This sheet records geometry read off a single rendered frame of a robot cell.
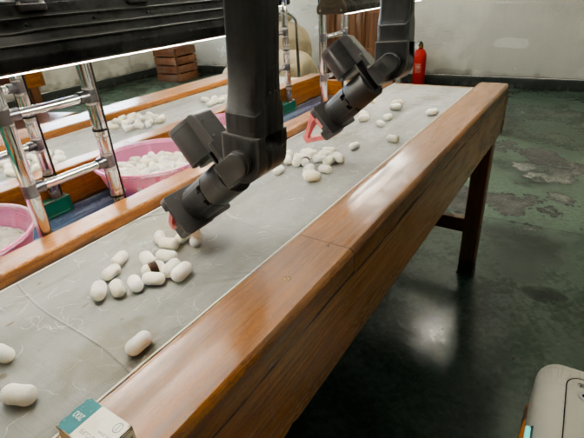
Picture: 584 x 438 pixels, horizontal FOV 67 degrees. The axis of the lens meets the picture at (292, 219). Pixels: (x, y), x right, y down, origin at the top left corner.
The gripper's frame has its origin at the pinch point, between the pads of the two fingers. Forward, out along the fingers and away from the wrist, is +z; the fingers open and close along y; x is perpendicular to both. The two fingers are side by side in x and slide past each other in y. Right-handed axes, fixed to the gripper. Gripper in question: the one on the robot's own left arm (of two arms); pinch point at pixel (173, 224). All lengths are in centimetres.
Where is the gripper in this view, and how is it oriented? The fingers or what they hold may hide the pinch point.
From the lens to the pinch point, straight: 78.0
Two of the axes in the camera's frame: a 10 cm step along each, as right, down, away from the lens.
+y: -5.5, 4.3, -7.2
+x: 5.7, 8.2, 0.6
